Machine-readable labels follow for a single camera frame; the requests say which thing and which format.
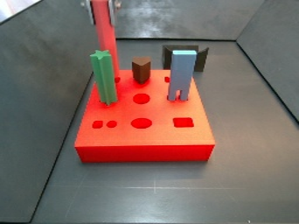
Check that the blue arch peg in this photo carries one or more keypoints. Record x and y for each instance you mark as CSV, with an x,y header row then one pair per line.
x,y
182,70

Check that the green star peg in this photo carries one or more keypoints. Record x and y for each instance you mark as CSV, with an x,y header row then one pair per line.
x,y
105,76

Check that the black curved holder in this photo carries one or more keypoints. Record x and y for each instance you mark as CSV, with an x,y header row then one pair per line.
x,y
201,58

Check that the red peg board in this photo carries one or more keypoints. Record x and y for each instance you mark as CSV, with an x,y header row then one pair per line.
x,y
144,127

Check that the red hexagon peg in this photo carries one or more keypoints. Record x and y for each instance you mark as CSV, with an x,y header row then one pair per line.
x,y
106,31

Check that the brown triangular peg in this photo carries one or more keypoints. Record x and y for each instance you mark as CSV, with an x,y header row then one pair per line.
x,y
142,69

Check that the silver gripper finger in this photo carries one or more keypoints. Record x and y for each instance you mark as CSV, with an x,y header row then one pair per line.
x,y
114,7
86,4

